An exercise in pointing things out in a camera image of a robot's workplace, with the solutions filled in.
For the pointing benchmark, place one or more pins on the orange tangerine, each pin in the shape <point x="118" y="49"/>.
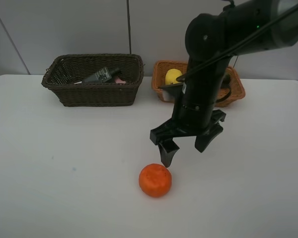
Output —
<point x="155" y="180"/>

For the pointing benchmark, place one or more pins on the dark grey square bottle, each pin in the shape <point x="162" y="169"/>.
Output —
<point x="104" y="75"/>

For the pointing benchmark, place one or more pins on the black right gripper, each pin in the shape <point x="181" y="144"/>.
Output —
<point x="172" y="129"/>

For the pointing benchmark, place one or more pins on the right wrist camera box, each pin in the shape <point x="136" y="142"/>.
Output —
<point x="171" y="92"/>

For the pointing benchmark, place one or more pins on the dark mangosteen green calyx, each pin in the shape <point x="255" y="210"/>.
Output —
<point x="226" y="82"/>

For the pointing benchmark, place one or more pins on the dark brown wicker basket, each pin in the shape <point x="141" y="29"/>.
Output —
<point x="68" y="69"/>

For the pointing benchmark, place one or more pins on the yellow lemon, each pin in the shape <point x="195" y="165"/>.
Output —
<point x="171" y="76"/>

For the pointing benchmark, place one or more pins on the orange wicker basket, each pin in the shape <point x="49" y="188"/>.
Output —
<point x="225" y="96"/>

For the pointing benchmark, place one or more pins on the pink bottle white cap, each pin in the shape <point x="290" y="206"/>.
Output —
<point x="119" y="81"/>

